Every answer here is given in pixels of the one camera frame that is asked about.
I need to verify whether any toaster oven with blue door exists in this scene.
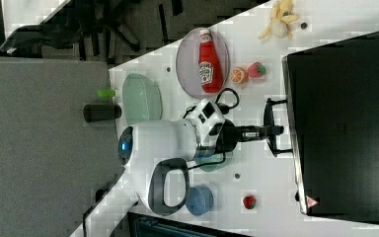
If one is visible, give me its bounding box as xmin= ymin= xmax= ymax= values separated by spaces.
xmin=281 ymin=31 xmax=379 ymax=224

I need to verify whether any small red strawberry toy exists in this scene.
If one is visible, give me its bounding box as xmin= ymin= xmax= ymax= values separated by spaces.
xmin=243 ymin=195 xmax=257 ymax=209

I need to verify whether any green metal cup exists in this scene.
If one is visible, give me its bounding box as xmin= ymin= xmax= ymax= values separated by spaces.
xmin=196 ymin=152 xmax=233 ymax=172

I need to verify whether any plush strawberry toy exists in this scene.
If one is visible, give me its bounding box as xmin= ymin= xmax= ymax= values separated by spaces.
xmin=248 ymin=62 xmax=266 ymax=78

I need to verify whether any red plush ketchup bottle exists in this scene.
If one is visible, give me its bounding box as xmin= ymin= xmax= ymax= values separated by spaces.
xmin=198 ymin=30 xmax=223 ymax=94

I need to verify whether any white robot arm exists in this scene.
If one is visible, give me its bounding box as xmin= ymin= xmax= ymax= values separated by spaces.
xmin=116 ymin=118 xmax=283 ymax=216

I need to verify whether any black cylinder upper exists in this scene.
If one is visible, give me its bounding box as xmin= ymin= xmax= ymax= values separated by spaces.
xmin=83 ymin=104 xmax=121 ymax=122

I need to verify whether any black office chair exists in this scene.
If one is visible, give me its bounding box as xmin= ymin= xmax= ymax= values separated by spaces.
xmin=0 ymin=0 xmax=186 ymax=62

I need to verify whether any plush banana toy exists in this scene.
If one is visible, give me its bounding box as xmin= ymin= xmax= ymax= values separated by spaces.
xmin=259 ymin=0 xmax=299 ymax=40

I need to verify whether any orange slice toy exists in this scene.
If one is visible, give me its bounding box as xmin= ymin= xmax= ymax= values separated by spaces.
xmin=230 ymin=67 xmax=249 ymax=84

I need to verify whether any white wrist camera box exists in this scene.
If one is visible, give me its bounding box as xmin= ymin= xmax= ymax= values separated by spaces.
xmin=188 ymin=99 xmax=225 ymax=135

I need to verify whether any blue cup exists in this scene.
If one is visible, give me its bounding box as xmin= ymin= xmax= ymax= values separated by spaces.
xmin=186 ymin=185 xmax=214 ymax=216

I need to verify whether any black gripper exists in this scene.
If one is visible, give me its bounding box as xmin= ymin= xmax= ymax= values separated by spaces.
xmin=215 ymin=119 xmax=284 ymax=154

